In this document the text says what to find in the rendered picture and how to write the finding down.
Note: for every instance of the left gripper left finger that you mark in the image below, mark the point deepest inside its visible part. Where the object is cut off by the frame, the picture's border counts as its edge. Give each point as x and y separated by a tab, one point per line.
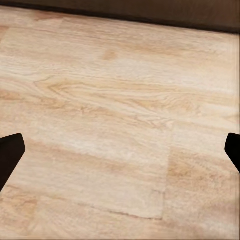
12	149

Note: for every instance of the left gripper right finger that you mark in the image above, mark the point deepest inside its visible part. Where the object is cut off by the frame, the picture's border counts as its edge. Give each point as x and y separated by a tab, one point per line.
232	148

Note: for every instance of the cabinet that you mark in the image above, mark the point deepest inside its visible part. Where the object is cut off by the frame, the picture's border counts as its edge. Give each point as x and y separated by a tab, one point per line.
213	15

